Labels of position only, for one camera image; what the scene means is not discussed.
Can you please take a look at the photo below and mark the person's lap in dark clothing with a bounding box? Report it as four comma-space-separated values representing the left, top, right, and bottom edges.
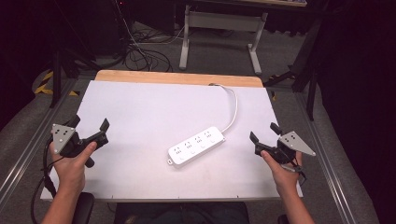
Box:
113, 202, 250, 224

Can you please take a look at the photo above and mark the tangle of black floor cables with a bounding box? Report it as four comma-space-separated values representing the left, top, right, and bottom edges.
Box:
120, 12, 185, 73

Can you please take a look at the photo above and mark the white metal desk frame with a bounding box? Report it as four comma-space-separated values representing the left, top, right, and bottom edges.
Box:
178, 4, 269, 76

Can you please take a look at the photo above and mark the white table cover sheet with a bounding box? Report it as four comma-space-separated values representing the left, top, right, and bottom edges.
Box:
40, 79, 304, 201

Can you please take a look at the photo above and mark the white power strip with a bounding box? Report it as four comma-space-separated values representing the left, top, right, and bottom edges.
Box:
167, 125, 226, 166

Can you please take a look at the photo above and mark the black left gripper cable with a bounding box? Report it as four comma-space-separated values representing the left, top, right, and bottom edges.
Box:
30, 139, 64, 224

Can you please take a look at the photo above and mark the aluminium frame rail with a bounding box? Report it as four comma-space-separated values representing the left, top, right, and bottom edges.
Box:
0, 77, 79, 203
293, 91, 358, 224

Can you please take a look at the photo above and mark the black chair armrest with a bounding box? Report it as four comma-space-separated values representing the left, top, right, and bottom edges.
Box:
72, 191, 95, 224

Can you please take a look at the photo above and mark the black metal stand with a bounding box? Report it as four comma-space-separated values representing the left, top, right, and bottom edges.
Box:
262, 17, 326, 121
49, 0, 102, 109

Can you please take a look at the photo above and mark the yellow black floor tape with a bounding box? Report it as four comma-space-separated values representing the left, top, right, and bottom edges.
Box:
34, 70, 79, 97

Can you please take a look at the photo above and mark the white power strip cable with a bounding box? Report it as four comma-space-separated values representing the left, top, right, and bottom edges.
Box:
208, 82, 239, 133

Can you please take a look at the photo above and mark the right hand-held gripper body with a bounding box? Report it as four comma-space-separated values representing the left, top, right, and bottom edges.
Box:
254, 131, 317, 166

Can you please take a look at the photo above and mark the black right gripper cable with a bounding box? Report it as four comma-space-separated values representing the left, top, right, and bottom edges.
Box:
279, 158, 308, 188

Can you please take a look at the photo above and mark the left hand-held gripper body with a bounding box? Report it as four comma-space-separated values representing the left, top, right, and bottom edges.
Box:
50, 123, 110, 169

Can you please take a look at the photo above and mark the person's left hand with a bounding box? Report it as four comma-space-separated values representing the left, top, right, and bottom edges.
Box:
49, 140, 98, 195

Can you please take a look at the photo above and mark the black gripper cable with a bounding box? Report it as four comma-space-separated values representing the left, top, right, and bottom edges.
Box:
279, 158, 308, 188
30, 139, 64, 224

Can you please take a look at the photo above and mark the person's right hand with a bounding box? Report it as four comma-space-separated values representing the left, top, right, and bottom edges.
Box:
260, 149, 304, 195

